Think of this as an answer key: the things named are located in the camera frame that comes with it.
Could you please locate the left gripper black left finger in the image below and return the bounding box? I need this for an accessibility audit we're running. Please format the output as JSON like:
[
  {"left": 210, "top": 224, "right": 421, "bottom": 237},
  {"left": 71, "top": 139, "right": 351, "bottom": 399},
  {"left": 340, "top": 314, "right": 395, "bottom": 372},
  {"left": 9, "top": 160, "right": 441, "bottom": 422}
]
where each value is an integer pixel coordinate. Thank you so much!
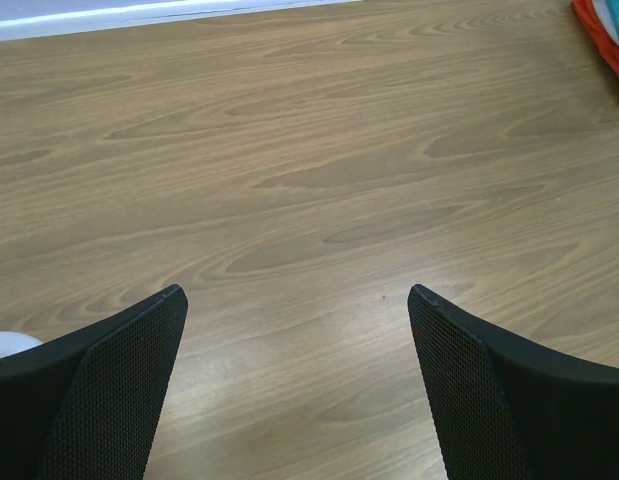
[{"left": 0, "top": 285, "right": 188, "bottom": 479}]

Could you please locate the folded orange t shirt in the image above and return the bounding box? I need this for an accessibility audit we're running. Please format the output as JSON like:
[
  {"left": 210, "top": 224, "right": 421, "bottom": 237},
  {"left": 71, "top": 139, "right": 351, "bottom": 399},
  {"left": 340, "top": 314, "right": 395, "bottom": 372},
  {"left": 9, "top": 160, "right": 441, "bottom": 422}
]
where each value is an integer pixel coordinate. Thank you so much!
[{"left": 572, "top": 0, "right": 619, "bottom": 79}]

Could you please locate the white plastic laundry basket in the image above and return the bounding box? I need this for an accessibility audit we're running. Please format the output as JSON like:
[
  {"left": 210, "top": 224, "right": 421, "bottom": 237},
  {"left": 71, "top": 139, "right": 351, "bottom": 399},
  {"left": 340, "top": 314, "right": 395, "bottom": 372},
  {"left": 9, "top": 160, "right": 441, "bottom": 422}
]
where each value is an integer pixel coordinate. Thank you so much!
[{"left": 0, "top": 331, "right": 42, "bottom": 359}]

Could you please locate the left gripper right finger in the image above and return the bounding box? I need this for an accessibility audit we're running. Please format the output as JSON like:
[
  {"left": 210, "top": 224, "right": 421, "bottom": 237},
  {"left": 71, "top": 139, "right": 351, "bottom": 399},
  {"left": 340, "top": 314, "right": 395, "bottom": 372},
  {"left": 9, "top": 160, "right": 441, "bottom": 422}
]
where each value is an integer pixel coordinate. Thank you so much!
[{"left": 408, "top": 284, "right": 619, "bottom": 479}]

